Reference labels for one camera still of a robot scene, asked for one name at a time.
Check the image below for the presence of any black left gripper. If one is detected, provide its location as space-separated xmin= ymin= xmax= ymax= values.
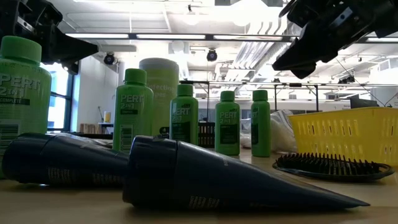
xmin=0 ymin=0 xmax=100 ymax=75

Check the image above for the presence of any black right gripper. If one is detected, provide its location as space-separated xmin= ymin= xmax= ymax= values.
xmin=272 ymin=0 xmax=379 ymax=80

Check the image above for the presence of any printed clear bag white cotton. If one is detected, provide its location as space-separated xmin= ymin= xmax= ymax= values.
xmin=240 ymin=109 xmax=298 ymax=153

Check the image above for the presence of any green Pert shampoo bottle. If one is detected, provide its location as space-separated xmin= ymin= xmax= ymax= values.
xmin=251 ymin=90 xmax=272 ymax=157
xmin=113 ymin=68 xmax=154 ymax=153
xmin=169 ymin=83 xmax=199 ymax=146
xmin=0 ymin=35 xmax=52 ymax=180
xmin=215 ymin=90 xmax=241 ymax=156

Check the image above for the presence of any yellow plastic basket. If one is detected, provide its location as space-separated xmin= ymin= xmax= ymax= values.
xmin=287 ymin=107 xmax=398 ymax=169

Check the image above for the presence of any navy blue toiletry tube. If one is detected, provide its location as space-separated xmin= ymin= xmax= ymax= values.
xmin=122 ymin=135 xmax=371 ymax=210
xmin=1 ymin=133 xmax=130 ymax=189

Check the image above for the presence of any black oval hairbrush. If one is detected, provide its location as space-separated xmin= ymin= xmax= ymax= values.
xmin=272 ymin=152 xmax=395 ymax=183

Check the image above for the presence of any dark computer monitor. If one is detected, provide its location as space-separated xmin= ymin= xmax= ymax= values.
xmin=350 ymin=98 xmax=379 ymax=109

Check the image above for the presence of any wooden crate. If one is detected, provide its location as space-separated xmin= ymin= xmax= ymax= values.
xmin=79 ymin=123 xmax=101 ymax=134

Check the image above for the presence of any green disinfecting wipes canister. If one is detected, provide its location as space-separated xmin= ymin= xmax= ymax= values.
xmin=139 ymin=57 xmax=180 ymax=138

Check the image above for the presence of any overhead black light bar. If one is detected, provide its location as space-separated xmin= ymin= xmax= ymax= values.
xmin=62 ymin=30 xmax=398 ymax=44

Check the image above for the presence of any black plastic mesh basket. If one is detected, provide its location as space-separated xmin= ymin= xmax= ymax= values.
xmin=198 ymin=121 xmax=216 ymax=149

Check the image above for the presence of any white dome ceiling lamp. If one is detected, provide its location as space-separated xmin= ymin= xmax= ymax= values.
xmin=183 ymin=4 xmax=200 ymax=26

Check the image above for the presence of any black metal rack frame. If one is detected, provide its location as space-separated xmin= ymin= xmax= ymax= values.
xmin=180 ymin=80 xmax=321 ymax=113

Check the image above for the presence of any bright window dark frame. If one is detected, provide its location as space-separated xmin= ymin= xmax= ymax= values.
xmin=40 ymin=62 xmax=76 ymax=132

